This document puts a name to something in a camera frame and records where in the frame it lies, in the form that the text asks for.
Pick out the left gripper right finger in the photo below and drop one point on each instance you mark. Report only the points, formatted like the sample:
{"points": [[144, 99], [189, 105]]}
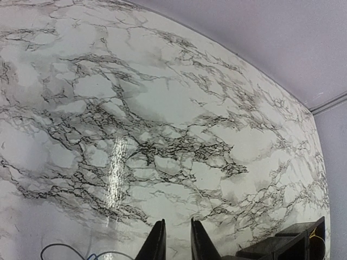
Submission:
{"points": [[202, 247]]}

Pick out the right aluminium corner post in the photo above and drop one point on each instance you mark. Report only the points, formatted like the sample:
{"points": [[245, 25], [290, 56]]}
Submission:
{"points": [[327, 105]]}

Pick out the black three-compartment tray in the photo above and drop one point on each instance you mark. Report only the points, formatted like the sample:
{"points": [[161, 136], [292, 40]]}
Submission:
{"points": [[298, 241]]}

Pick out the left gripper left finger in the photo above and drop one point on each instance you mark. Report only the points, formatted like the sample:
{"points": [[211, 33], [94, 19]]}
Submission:
{"points": [[154, 247]]}

